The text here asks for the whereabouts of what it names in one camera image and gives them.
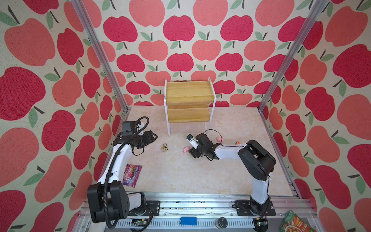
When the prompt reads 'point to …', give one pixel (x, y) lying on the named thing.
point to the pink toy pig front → (186, 149)
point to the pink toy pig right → (220, 139)
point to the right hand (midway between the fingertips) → (193, 148)
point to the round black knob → (221, 223)
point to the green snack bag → (293, 223)
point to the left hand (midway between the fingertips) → (154, 139)
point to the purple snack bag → (131, 174)
